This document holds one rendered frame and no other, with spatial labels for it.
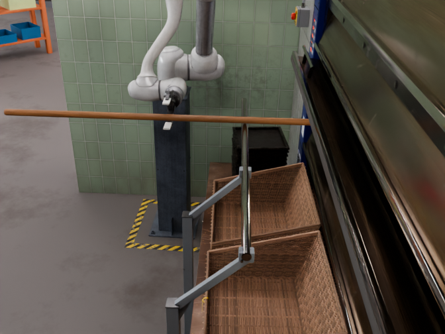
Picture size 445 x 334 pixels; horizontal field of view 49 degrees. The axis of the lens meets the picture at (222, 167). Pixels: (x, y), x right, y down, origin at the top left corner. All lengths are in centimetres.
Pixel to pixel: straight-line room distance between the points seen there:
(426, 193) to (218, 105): 249
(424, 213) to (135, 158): 286
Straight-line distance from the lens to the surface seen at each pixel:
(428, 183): 112
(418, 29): 125
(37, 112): 235
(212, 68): 290
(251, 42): 330
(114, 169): 379
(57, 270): 326
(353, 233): 111
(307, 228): 213
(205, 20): 270
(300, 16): 292
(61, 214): 375
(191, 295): 154
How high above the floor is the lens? 207
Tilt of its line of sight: 29 degrees down
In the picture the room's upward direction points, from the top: 2 degrees clockwise
